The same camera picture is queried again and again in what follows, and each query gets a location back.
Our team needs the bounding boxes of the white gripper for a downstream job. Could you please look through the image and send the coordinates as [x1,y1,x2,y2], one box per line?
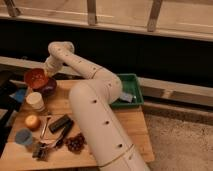
[44,56,63,79]

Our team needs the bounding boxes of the red bowl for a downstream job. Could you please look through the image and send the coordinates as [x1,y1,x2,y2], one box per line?
[24,68,49,89]

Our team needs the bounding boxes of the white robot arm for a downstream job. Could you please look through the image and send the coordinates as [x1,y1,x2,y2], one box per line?
[44,42,150,171]

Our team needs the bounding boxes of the purple bowl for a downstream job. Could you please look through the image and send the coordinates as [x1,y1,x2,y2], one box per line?
[35,78,57,97]

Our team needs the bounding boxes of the white cup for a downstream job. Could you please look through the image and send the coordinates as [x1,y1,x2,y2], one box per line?
[26,92,45,112]

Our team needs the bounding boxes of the blue cloth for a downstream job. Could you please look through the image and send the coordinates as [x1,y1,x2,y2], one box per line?
[10,88,26,103]

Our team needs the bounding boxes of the metal spoon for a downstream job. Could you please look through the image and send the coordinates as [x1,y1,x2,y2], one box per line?
[40,116,51,139]

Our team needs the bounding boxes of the black rectangular block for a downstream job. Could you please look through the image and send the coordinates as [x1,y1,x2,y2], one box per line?
[48,115,71,133]

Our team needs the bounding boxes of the orange fruit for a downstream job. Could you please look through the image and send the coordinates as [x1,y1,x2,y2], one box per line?
[25,115,41,131]

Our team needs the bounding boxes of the black chair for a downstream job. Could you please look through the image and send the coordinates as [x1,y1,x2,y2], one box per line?
[0,70,20,156]

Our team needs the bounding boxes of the blue cup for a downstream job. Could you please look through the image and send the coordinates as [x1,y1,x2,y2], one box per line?
[15,129,33,147]

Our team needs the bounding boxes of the bunch of dark grapes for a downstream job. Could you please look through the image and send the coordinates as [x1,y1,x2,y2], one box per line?
[64,133,86,153]

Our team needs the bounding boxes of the crumpled clear plastic wrap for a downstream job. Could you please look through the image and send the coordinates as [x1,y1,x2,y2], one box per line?
[119,92,133,103]

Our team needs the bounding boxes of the dark brush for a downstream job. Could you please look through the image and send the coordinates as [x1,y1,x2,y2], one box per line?
[32,142,47,160]

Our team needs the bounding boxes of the green plastic tray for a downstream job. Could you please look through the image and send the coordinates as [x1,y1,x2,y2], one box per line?
[111,73,144,109]

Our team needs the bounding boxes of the black handled tongs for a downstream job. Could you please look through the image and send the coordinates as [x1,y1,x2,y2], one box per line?
[54,121,74,148]

